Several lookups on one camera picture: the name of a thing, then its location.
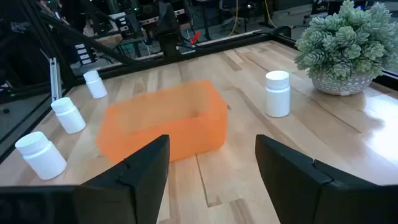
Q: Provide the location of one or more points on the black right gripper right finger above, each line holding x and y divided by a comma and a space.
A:
289, 180

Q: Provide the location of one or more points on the white pill bottle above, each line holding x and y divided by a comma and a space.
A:
277, 99
43, 161
96, 88
71, 119

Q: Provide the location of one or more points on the pale metal strut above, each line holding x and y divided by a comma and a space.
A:
55, 81

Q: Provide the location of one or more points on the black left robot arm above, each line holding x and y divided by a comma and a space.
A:
168, 43

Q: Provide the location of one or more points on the black aluminium table frame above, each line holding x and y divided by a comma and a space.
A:
217, 49

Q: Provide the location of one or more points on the orange plastic basket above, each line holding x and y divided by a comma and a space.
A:
192, 140

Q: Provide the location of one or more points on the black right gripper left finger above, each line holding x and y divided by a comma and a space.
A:
146, 180

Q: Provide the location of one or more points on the potted green succulent plant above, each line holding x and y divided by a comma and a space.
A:
342, 46

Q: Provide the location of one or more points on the black labelled equipment box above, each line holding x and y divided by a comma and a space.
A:
83, 53

